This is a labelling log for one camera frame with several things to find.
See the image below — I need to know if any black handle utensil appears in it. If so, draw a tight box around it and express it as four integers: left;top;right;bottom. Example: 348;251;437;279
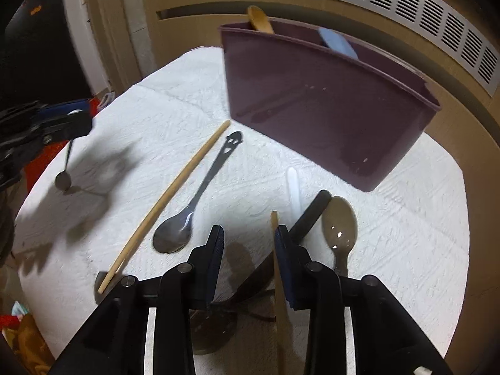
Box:
211;190;331;311

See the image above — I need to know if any white plastic spoon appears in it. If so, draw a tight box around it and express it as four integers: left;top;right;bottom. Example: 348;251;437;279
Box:
287;167;302;221

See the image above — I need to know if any black shovel shaped spoon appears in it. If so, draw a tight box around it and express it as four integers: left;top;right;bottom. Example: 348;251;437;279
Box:
190;303;275;356

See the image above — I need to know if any red box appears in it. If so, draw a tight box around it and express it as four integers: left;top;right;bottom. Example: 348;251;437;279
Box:
24;97;99;192

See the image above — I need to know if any black smiley handle spoon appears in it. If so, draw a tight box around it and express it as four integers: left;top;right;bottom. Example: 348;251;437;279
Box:
152;131;243;254

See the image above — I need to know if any light blue plastic spoon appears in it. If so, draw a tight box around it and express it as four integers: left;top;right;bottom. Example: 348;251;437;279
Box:
318;27;358;59

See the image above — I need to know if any maroon plastic utensil caddy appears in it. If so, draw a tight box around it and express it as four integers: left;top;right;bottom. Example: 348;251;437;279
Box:
220;20;441;192

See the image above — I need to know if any brown glossy spoon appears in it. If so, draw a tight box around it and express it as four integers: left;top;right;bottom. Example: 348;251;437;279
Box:
321;197;358;277

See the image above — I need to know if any white textured table cloth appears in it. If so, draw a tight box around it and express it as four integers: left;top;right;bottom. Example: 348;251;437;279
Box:
14;47;469;354

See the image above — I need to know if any wooden chopstick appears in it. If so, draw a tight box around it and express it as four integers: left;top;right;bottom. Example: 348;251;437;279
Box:
97;119;231;295
270;210;294;375

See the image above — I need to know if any yellow cloth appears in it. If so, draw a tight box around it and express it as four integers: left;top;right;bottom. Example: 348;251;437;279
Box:
1;313;55;374

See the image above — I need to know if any small steel spoon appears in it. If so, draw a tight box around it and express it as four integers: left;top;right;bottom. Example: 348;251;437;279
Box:
54;109;84;193

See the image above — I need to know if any wooden spoon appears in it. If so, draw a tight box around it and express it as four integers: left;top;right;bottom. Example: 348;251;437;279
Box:
247;5;275;35

